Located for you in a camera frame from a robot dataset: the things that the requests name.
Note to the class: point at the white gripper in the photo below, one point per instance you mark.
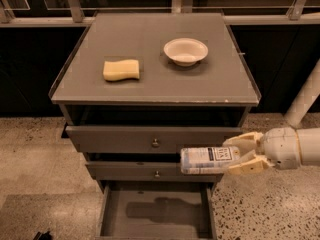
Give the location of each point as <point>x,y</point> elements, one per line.
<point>279,146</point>

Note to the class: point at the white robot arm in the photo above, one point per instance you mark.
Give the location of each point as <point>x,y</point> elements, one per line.
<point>309,139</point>

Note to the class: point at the top drawer brass knob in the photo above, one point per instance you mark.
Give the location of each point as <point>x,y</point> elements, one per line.
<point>155,143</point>

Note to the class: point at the bottom grey drawer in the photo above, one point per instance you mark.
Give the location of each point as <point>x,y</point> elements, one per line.
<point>156,211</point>

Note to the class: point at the grey drawer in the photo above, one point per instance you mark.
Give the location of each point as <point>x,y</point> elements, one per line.
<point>138,139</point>
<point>156,211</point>
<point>144,171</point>

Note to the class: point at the grey drawer cabinet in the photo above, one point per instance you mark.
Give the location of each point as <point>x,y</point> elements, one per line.
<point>217,91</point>

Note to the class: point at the middle grey drawer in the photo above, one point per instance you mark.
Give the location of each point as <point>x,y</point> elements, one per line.
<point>144,171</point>

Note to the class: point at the top grey drawer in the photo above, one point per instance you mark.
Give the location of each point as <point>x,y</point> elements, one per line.
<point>138,139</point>

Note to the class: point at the white bowl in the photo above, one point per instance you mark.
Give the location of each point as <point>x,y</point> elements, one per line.
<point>185,51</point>

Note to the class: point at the yellow sponge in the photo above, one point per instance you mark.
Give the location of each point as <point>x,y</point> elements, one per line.
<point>121,70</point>

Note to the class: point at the black object on floor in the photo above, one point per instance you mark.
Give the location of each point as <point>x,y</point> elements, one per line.
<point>43,236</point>

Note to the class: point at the metal window railing frame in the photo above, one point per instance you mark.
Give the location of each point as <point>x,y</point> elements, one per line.
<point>45,13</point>

